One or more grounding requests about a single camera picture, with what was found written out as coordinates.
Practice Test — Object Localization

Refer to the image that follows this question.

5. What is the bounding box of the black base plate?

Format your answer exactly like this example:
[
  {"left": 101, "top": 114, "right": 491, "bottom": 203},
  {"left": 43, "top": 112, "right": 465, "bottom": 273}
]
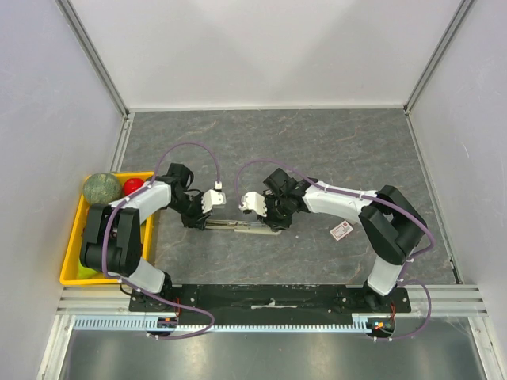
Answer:
[{"left": 128, "top": 283, "right": 413, "bottom": 317}]

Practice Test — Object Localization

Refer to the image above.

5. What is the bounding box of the green pear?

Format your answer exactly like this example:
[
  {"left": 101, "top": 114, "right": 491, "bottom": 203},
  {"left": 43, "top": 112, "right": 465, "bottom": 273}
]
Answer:
[{"left": 76, "top": 262, "right": 97, "bottom": 279}]

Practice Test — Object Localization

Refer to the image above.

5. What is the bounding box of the silver and black stapler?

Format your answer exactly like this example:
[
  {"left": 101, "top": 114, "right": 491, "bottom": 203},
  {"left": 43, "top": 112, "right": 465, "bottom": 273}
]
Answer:
[{"left": 205, "top": 219, "right": 281, "bottom": 236}]

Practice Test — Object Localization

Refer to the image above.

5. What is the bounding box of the yellow plastic bin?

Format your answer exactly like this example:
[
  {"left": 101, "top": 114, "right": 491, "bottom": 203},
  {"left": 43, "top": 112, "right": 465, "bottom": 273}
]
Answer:
[{"left": 59, "top": 193, "right": 155, "bottom": 287}]

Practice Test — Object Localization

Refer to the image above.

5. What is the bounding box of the red white staple box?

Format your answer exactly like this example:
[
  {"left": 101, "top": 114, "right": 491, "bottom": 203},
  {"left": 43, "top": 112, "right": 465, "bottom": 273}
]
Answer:
[{"left": 330, "top": 221, "right": 353, "bottom": 241}]

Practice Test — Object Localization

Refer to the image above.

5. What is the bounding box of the grey cable duct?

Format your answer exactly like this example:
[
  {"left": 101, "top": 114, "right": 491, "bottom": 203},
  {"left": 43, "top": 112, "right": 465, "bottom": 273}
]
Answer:
[{"left": 73, "top": 315, "right": 380, "bottom": 333}]

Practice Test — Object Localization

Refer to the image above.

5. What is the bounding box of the red apple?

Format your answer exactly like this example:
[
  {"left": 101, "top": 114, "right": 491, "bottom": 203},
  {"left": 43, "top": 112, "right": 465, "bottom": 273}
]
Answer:
[{"left": 123, "top": 177, "right": 144, "bottom": 196}]

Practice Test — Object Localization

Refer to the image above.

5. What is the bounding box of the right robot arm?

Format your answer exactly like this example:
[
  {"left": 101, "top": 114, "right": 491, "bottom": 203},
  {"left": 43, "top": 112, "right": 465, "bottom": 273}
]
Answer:
[{"left": 242, "top": 169, "right": 429, "bottom": 312}]

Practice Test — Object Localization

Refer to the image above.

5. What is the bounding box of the green striped melon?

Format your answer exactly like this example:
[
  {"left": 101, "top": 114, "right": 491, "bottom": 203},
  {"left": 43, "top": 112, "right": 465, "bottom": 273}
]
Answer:
[{"left": 82, "top": 173, "right": 122, "bottom": 204}]

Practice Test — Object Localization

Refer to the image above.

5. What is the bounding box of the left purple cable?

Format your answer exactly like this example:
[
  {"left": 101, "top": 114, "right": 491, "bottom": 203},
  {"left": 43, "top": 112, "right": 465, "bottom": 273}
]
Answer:
[{"left": 101, "top": 141, "right": 223, "bottom": 341}]

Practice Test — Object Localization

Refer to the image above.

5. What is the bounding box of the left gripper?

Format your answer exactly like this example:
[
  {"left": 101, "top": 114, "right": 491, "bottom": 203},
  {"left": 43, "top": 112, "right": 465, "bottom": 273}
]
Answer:
[{"left": 166, "top": 192, "right": 212, "bottom": 230}]

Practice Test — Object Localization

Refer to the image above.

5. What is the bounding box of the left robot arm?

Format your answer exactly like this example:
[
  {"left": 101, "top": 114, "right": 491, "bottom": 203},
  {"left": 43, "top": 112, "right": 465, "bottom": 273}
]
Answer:
[{"left": 79, "top": 163, "right": 210, "bottom": 311}]

